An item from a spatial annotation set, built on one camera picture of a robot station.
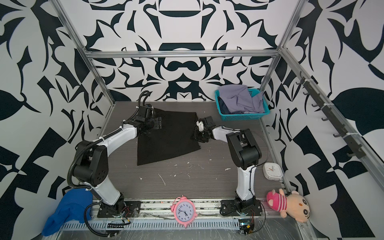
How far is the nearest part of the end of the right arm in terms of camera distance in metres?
0.78

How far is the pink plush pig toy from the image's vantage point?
69 cm

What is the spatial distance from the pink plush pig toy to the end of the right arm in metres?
0.42
